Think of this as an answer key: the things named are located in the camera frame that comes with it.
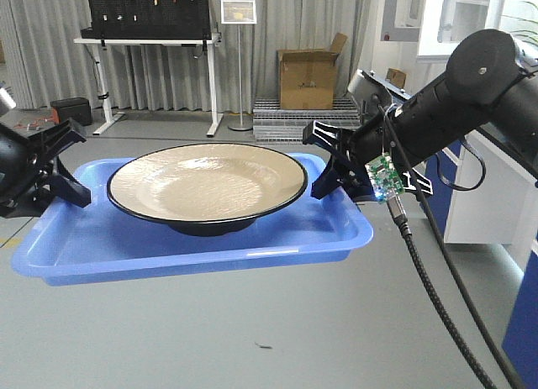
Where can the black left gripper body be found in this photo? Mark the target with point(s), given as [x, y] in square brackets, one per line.
[22, 171]

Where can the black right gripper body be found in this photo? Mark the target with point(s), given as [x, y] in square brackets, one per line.
[367, 143]

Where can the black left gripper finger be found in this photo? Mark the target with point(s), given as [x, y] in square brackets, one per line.
[57, 138]
[64, 185]

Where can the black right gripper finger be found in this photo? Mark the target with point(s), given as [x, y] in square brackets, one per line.
[325, 136]
[336, 174]

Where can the blue plastic tray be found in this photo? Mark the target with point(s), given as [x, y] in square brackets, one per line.
[71, 245]

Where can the beige plate with black rim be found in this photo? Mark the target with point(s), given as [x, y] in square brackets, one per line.
[207, 189]

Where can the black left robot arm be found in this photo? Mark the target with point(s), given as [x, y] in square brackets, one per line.
[32, 174]

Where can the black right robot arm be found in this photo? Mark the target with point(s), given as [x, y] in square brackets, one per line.
[490, 78]

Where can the white and blue cabinet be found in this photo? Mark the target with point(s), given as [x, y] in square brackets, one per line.
[489, 235]

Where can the black box on floor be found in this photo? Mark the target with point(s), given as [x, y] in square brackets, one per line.
[77, 108]

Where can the stacked metal grates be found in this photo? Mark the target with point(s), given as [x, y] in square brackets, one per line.
[274, 124]

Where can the green circuit board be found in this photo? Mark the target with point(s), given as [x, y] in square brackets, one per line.
[384, 178]

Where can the open cardboard box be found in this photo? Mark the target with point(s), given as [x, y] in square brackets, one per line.
[307, 78]

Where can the white standing desk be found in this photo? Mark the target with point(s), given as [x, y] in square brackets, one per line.
[96, 45]

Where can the black pegboard panel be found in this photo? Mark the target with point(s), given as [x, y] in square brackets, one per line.
[149, 19]

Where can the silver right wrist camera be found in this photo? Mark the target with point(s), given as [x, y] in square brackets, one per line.
[369, 87]

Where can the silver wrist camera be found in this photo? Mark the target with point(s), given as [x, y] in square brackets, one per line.
[6, 101]
[369, 87]

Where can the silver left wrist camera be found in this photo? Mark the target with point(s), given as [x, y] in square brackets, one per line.
[6, 101]

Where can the sign stand with frame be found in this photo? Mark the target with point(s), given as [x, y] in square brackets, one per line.
[239, 13]

